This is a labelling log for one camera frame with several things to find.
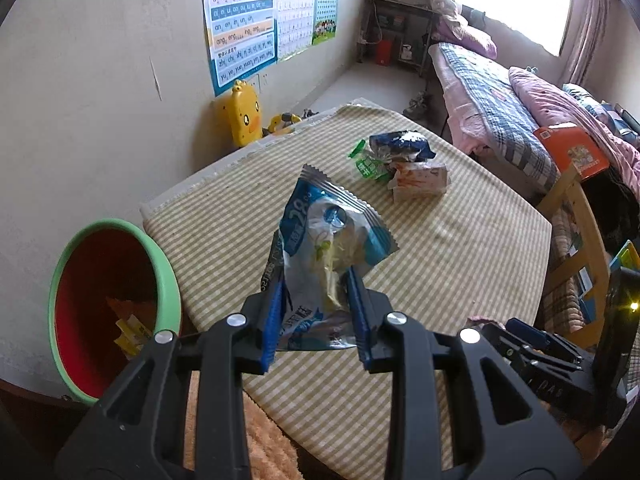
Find pink blanket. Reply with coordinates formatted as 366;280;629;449
509;66;639;197

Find pink pillow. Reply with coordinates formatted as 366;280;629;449
432;0;498;60

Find pink curtain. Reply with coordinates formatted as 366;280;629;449
559;0;613;84

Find wooden chair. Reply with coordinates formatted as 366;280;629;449
537;164;610;350

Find blue pinyin wall poster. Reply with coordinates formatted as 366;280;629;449
203;0;278;96

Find green small wrapper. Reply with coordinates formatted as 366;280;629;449
348;139;392;183

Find yellow duck toy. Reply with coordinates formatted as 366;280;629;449
216;79;262;148

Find blue white snack bag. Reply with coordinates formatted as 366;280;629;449
262;165;398;351

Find green bordered poster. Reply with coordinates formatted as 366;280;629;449
311;0;338;46

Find shoes on floor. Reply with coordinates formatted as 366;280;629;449
402;92;432;122

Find dark blue snack wrapper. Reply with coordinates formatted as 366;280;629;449
369;130;436;162

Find plaid bed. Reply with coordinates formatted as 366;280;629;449
428;42;559;194

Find orange book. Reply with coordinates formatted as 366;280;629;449
534;122;610;180

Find yellow toy vehicle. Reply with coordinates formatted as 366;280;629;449
262;113;302;136

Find white chart poster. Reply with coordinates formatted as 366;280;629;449
277;0;316;62

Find dark shelf rack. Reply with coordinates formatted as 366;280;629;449
357;0;438;78

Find green red trash bin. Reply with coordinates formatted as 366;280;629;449
48;219;183;405

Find checkered table cloth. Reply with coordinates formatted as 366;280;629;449
142;105;552;479

